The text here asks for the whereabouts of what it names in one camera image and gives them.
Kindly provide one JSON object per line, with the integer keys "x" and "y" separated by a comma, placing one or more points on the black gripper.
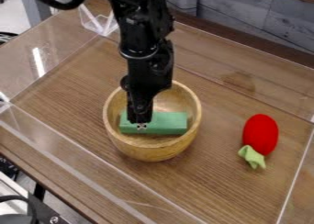
{"x": 148, "y": 77}

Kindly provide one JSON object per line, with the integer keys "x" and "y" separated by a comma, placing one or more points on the green rectangular block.
{"x": 166, "y": 123}

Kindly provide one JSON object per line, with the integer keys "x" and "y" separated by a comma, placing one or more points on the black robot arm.
{"x": 146, "y": 23}

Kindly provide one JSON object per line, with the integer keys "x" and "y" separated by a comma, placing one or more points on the red plush tomato toy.
{"x": 259, "y": 140}

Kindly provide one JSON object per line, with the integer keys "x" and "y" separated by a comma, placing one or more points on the grey table leg post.
{"x": 37, "y": 11}

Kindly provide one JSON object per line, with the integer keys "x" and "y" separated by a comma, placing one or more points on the black metal bracket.
{"x": 47, "y": 215}

